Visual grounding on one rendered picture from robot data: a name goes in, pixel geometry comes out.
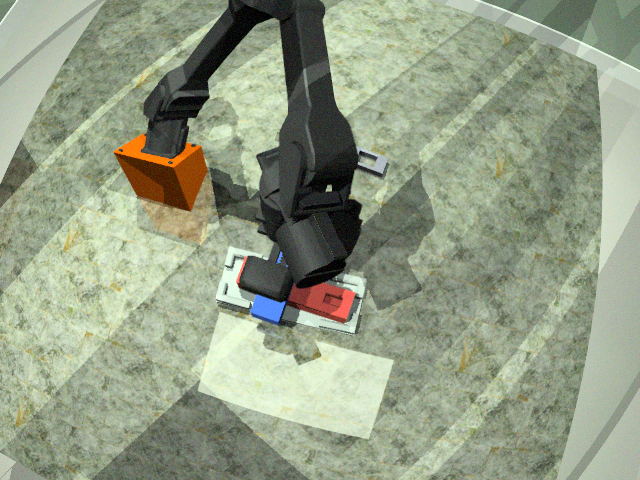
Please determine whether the red toy airplane fuselage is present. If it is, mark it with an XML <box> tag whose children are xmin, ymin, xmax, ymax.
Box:
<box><xmin>287</xmin><ymin>283</ymin><xmax>356</xmax><ymax>324</ymax></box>

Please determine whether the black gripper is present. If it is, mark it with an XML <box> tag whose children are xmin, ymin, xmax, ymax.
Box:
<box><xmin>238</xmin><ymin>205</ymin><xmax>293</xmax><ymax>303</ymax></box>

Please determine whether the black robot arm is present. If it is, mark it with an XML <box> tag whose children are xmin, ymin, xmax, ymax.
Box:
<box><xmin>140</xmin><ymin>0</ymin><xmax>363</xmax><ymax>289</ymax></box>

